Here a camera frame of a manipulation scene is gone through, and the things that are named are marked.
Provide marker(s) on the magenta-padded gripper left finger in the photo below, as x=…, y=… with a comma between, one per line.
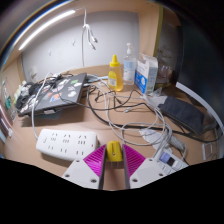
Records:
x=95, y=160

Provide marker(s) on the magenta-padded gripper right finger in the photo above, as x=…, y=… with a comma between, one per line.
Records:
x=134, y=160

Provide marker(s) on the yellow and white charger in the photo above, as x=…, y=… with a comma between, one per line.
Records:
x=114, y=152

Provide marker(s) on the white power strip with switches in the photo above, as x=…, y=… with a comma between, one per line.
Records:
x=170, y=161

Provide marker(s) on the dark grey cloth pouch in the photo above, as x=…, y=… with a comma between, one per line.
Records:
x=182, y=113

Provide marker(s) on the dark laptop with stickers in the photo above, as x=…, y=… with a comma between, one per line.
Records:
x=56, y=93

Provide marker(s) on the yellow squeeze bottle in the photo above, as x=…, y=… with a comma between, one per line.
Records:
x=115, y=78

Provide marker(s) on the blue and white box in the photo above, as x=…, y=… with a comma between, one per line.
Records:
x=146, y=75

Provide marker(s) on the clear pump bottle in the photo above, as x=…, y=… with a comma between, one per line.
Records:
x=129, y=70

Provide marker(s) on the clear bottle with green label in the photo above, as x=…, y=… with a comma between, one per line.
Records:
x=8, y=101

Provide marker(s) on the dark monitor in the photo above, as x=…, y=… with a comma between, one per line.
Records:
x=203, y=66

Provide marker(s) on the white light strip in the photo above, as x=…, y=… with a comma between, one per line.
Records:
x=46, y=27

